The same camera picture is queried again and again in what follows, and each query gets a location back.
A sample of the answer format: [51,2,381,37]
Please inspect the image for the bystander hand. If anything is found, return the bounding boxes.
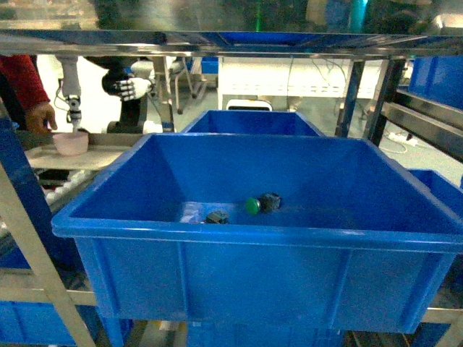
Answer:
[25,102,58,135]

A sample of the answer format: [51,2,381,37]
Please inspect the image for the red mushroom push button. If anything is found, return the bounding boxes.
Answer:
[204,210,229,224]

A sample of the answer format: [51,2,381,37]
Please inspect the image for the green mushroom push button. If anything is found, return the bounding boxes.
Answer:
[245,192,281,215]

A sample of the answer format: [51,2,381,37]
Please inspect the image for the rear blue shelf container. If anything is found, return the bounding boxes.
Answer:
[182,110,324,137]

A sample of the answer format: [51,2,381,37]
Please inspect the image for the large blue shelf container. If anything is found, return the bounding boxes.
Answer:
[52,134,462,333]

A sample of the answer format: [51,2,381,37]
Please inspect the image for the pink plastic bowl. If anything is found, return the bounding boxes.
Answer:
[53,132,89,156]

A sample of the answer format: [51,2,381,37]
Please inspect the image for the white humanoid robot hand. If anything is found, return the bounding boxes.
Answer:
[114,77,153,101]

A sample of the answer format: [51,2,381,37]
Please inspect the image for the steel shelf frame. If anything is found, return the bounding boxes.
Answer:
[0,28,463,347]

